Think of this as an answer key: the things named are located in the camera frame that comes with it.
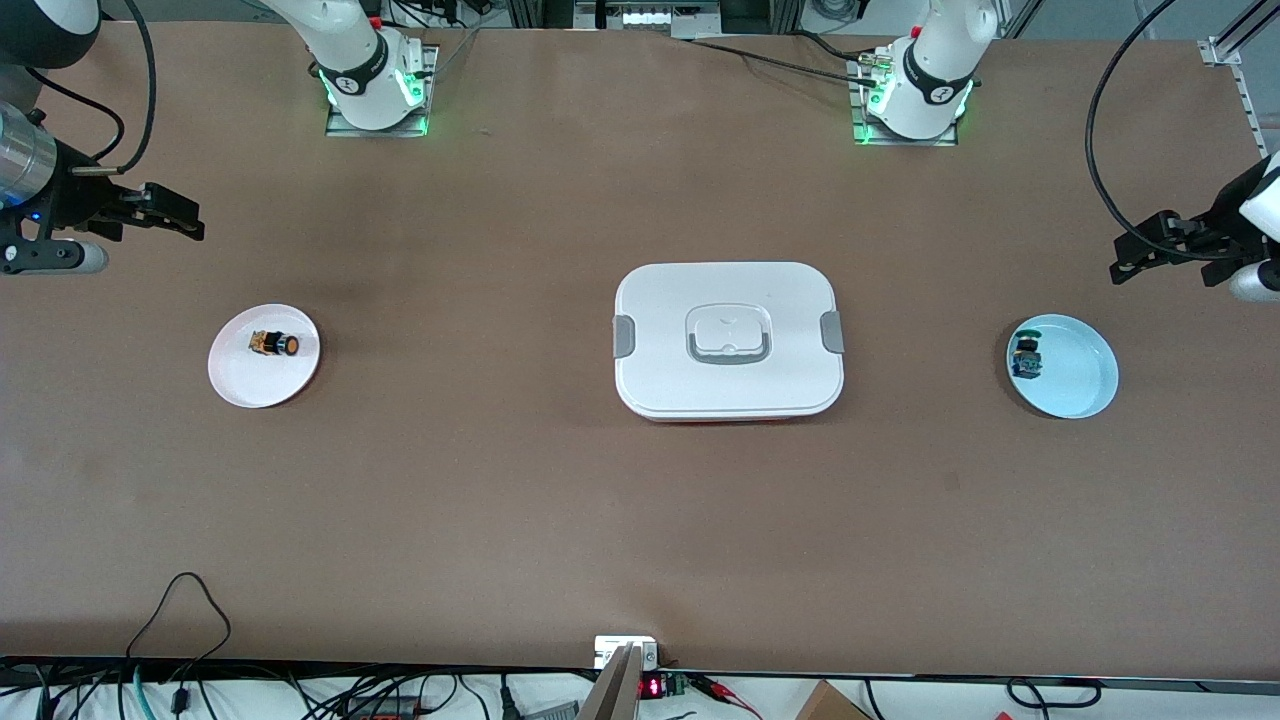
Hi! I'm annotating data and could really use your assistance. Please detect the light blue round plate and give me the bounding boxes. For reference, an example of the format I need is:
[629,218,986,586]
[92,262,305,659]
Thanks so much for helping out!
[1005,313,1120,420]

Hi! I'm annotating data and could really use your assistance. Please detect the red clip leads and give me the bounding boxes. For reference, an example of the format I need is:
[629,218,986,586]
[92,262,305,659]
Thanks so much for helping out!
[690,675,763,720]

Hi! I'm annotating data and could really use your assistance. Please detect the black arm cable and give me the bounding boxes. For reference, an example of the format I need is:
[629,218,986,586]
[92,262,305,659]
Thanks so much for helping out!
[1086,0,1263,263]
[20,0,159,173]

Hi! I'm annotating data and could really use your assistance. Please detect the white round plate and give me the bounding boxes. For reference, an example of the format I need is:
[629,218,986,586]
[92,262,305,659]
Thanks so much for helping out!
[207,303,322,410]

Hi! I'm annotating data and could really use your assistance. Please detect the aluminium frame rail with bracket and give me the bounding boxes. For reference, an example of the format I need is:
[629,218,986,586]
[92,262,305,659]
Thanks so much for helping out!
[1198,0,1280,161]

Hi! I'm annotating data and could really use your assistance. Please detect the white lunch box grey clips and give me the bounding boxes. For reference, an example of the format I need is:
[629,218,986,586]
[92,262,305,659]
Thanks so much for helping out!
[612,261,846,423]

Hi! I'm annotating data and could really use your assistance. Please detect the white socket box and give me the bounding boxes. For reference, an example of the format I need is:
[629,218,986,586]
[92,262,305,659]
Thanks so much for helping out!
[594,636,661,671]

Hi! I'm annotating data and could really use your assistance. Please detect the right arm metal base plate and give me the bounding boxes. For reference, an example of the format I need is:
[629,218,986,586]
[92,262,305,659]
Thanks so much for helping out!
[325,45,441,139]

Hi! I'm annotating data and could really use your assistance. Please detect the black base power cable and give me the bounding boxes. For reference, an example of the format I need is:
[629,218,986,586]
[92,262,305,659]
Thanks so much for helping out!
[680,35,886,89]

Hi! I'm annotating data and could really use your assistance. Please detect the aluminium camera pole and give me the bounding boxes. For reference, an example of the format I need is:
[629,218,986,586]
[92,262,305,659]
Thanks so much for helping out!
[575,645,646,720]

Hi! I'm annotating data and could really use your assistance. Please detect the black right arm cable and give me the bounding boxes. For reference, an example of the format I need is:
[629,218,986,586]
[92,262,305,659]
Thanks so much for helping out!
[20,0,159,173]

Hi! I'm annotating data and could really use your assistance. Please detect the white device with lights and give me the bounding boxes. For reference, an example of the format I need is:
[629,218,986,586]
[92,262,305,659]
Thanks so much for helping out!
[575,0,721,36]

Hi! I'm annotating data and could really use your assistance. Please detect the thin black looped cable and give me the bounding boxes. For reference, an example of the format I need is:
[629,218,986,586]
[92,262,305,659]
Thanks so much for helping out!
[125,571,233,681]

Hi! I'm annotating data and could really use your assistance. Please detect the brown cardboard box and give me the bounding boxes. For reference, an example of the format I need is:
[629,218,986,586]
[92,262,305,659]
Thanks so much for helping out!
[795,680,873,720]

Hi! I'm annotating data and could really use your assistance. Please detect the thick black looped cable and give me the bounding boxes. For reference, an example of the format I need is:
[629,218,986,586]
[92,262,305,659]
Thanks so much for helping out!
[1005,678,1103,709]

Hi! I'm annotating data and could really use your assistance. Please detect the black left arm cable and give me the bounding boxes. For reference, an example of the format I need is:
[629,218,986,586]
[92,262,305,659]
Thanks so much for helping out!
[1086,0,1263,263]

